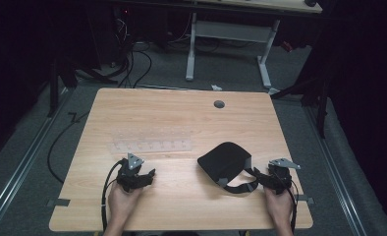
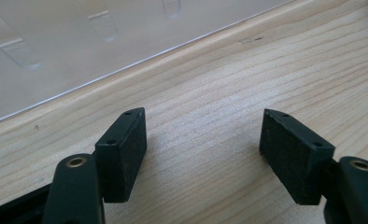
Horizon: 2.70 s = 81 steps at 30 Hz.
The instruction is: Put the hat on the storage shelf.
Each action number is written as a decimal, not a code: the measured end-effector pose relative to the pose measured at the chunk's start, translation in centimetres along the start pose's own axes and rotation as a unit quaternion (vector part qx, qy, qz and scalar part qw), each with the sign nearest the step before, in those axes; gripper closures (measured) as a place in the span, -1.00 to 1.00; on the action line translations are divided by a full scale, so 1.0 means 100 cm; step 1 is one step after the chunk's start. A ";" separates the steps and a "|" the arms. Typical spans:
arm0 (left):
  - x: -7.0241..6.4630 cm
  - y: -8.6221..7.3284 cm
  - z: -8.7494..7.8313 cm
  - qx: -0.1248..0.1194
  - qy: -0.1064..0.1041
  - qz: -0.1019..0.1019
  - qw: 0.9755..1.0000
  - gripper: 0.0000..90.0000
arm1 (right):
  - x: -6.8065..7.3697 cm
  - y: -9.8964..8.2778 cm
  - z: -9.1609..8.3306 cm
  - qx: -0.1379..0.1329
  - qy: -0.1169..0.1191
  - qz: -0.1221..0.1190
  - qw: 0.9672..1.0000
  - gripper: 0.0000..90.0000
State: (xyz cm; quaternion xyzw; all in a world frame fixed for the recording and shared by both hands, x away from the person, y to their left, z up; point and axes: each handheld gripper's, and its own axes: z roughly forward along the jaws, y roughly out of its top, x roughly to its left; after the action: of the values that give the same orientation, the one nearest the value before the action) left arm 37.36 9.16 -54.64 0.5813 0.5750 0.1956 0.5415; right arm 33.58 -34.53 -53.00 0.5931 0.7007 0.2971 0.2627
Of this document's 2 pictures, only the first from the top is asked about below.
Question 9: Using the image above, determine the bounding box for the black metal stand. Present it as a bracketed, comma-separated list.
[46, 55, 117, 118]
[269, 48, 333, 139]

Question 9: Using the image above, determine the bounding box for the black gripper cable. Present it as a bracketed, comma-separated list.
[99, 158, 126, 234]
[278, 174, 298, 234]

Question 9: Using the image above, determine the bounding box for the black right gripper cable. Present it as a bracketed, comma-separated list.
[278, 174, 298, 234]

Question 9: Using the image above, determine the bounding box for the white frame desk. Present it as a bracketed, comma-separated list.
[185, 0, 323, 90]

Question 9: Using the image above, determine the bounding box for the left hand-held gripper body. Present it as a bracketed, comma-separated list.
[115, 152, 150, 193]

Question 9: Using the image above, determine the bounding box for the clear plastic compartment box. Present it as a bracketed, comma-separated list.
[107, 128, 194, 155]

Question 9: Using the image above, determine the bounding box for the person's left hand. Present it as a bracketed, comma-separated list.
[107, 181, 144, 228]

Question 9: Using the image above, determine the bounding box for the grey tape strip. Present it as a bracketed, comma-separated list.
[45, 198, 72, 208]
[294, 194, 315, 205]

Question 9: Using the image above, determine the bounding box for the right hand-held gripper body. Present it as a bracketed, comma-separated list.
[267, 157, 303, 195]

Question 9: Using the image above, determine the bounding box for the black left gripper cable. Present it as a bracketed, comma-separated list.
[99, 158, 126, 234]

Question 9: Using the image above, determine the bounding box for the bundle of black cables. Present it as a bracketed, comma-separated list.
[109, 13, 153, 89]

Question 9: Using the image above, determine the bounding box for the black floor cable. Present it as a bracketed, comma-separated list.
[46, 111, 91, 185]

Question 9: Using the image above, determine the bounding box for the metal floor rail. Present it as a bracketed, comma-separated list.
[304, 105, 368, 236]
[0, 88, 72, 230]

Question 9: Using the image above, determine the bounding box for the person's right hand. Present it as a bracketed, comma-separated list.
[263, 186, 296, 228]

